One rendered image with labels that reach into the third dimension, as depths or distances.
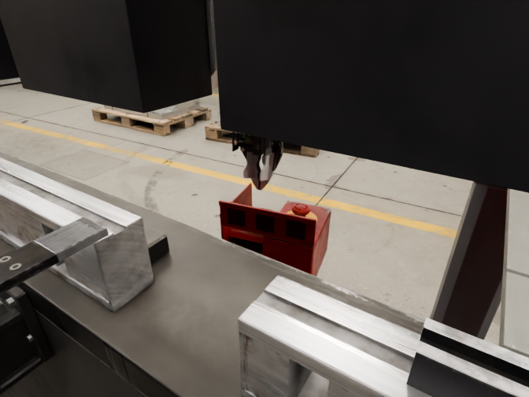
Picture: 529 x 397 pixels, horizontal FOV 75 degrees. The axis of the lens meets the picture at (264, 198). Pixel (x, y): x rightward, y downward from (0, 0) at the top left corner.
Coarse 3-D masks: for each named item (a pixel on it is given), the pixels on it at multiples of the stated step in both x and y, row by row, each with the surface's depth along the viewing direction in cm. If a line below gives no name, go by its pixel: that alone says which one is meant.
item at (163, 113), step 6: (186, 102) 422; (108, 108) 416; (114, 108) 409; (168, 108) 398; (174, 108) 398; (180, 108) 398; (186, 108) 402; (192, 108) 410; (138, 114) 392; (144, 114) 386; (150, 114) 381; (156, 114) 376; (162, 114) 373; (168, 114) 381; (174, 114) 388
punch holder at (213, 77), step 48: (0, 0) 24; (48, 0) 21; (96, 0) 19; (144, 0) 19; (192, 0) 21; (48, 48) 23; (96, 48) 21; (144, 48) 19; (192, 48) 22; (96, 96) 22; (144, 96) 20; (192, 96) 24
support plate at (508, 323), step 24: (528, 216) 33; (528, 240) 29; (504, 264) 28; (528, 264) 27; (504, 288) 25; (528, 288) 24; (504, 312) 22; (528, 312) 22; (504, 336) 21; (528, 336) 21
